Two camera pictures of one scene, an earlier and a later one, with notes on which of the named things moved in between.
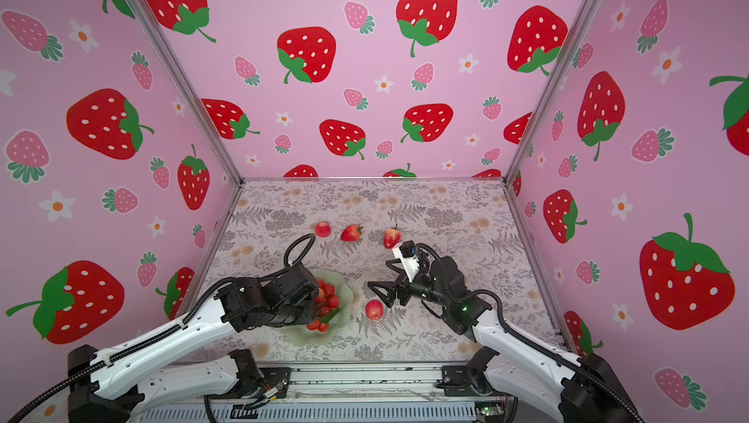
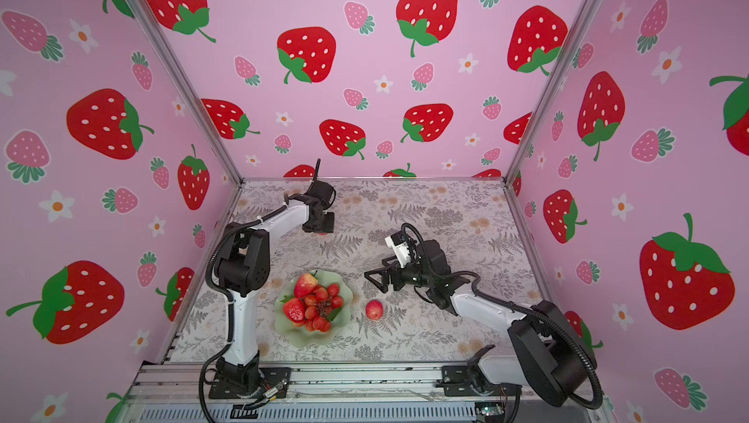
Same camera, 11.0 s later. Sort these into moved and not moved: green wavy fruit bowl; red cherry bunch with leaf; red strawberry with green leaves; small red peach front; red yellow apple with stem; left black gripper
Moved: red yellow apple with stem; left black gripper; red strawberry with green leaves
Not moved: small red peach front; green wavy fruit bowl; red cherry bunch with leaf
